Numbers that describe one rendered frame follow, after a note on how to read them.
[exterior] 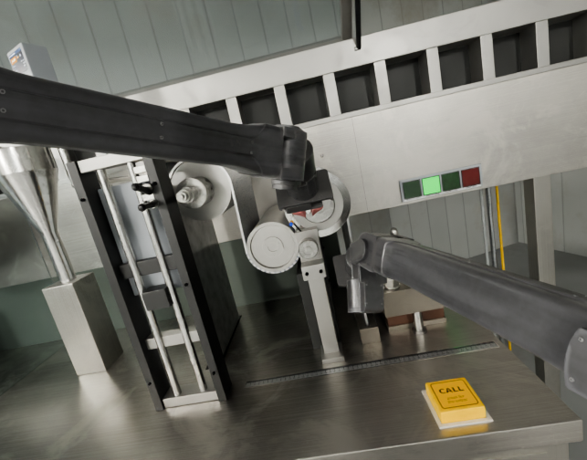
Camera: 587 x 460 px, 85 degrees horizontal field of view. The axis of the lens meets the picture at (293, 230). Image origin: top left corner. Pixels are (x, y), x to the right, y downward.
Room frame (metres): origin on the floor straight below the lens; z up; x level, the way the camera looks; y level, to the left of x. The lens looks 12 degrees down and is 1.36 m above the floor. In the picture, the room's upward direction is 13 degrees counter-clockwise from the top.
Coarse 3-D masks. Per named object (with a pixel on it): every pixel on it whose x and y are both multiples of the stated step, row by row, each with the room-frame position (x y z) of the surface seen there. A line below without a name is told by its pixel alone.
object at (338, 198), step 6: (336, 192) 0.70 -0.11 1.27; (336, 198) 0.70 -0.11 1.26; (342, 198) 0.70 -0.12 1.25; (336, 204) 0.70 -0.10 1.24; (342, 204) 0.69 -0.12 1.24; (336, 210) 0.70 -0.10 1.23; (342, 210) 0.70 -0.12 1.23; (294, 216) 0.70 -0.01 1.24; (300, 216) 0.70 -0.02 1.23; (330, 216) 0.70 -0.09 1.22; (336, 216) 0.70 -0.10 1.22; (300, 222) 0.70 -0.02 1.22; (306, 222) 0.70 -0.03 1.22; (324, 222) 0.70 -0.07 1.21; (330, 222) 0.70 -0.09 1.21; (318, 228) 0.70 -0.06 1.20; (324, 228) 0.70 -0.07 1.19
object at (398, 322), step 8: (424, 312) 0.71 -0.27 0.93; (432, 312) 0.71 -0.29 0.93; (440, 312) 0.71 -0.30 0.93; (384, 320) 0.75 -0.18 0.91; (392, 320) 0.72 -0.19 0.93; (400, 320) 0.71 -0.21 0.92; (408, 320) 0.71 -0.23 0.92; (424, 320) 0.71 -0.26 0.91; (432, 320) 0.70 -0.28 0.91; (440, 320) 0.70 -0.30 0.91; (392, 328) 0.71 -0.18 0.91; (400, 328) 0.71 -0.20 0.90; (408, 328) 0.71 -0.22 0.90
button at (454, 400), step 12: (432, 384) 0.49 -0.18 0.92; (444, 384) 0.48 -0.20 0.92; (456, 384) 0.48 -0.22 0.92; (468, 384) 0.47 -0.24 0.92; (432, 396) 0.47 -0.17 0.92; (444, 396) 0.46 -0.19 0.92; (456, 396) 0.45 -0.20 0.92; (468, 396) 0.45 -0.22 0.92; (444, 408) 0.44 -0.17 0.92; (456, 408) 0.43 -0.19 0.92; (468, 408) 0.43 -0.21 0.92; (480, 408) 0.42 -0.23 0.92; (444, 420) 0.43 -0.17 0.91; (456, 420) 0.43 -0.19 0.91
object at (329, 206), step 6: (324, 204) 0.69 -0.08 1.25; (330, 204) 0.68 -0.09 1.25; (324, 210) 0.68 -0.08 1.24; (330, 210) 0.68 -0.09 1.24; (306, 216) 0.69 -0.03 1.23; (312, 216) 0.69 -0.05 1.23; (318, 216) 0.68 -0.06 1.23; (324, 216) 0.68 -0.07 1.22; (312, 222) 0.69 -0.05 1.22; (318, 222) 0.69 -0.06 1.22
